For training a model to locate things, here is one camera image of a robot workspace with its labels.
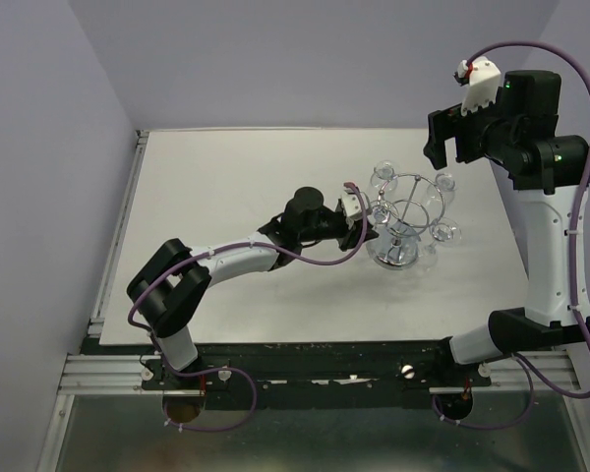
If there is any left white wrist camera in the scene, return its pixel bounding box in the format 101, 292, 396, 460
338, 182, 363, 222

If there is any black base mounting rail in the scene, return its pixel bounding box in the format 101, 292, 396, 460
81, 337, 543, 417

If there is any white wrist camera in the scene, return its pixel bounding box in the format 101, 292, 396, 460
455, 56, 502, 116
338, 182, 363, 222

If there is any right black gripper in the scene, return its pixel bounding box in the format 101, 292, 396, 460
423, 86, 518, 169

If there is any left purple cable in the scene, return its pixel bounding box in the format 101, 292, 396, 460
127, 184, 375, 434

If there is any chrome wine glass rack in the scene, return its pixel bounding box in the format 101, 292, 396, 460
366, 173, 434, 271

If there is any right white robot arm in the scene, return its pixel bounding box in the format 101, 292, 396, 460
424, 70, 590, 385

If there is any aluminium frame rail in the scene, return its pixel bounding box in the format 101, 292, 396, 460
36, 130, 149, 471

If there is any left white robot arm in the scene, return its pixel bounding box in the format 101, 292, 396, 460
126, 183, 378, 388

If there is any clear wine glass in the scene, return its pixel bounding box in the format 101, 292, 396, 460
368, 201, 399, 232
420, 172, 457, 223
417, 217, 462, 269
367, 160, 398, 199

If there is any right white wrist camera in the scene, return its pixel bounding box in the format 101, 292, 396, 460
455, 56, 502, 116

